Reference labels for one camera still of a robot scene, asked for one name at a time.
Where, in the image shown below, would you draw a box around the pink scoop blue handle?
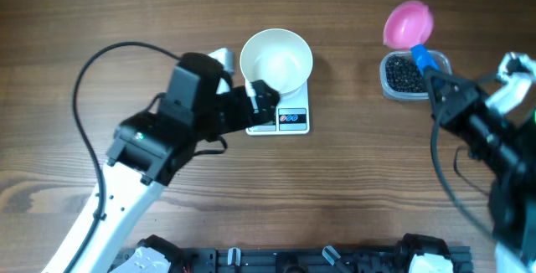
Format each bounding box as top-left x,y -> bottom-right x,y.
383,0 -> 439,77

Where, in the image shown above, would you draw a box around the white bowl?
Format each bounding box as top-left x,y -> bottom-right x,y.
240,28 -> 313,100

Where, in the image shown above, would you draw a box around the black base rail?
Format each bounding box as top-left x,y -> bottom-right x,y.
108,234 -> 474,273

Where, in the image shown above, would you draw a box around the white digital kitchen scale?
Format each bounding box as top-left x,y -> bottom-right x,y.
245,83 -> 310,136

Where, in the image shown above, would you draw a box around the black beans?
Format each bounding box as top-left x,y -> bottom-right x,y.
385,55 -> 426,93

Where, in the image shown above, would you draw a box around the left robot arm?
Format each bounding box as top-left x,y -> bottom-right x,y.
44,53 -> 280,272

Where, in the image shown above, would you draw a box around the clear plastic bean container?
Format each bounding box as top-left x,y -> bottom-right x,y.
379,51 -> 428,101

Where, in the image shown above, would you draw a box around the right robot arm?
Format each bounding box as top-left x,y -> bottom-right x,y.
424,67 -> 535,272

